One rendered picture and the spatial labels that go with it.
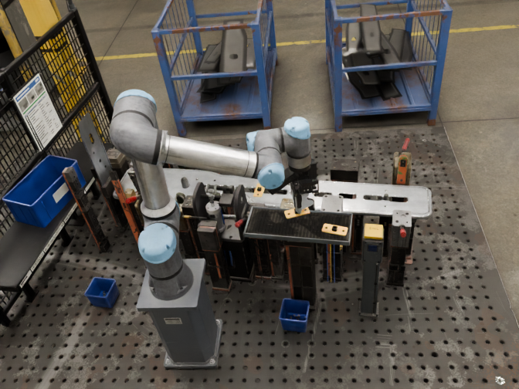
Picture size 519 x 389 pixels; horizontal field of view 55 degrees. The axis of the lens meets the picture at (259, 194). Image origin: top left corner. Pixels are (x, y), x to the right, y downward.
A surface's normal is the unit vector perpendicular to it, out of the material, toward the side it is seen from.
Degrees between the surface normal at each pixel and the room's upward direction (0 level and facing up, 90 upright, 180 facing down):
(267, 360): 0
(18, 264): 0
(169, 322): 90
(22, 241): 0
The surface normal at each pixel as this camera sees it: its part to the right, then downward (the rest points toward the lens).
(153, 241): -0.10, -0.64
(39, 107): 0.97, 0.06
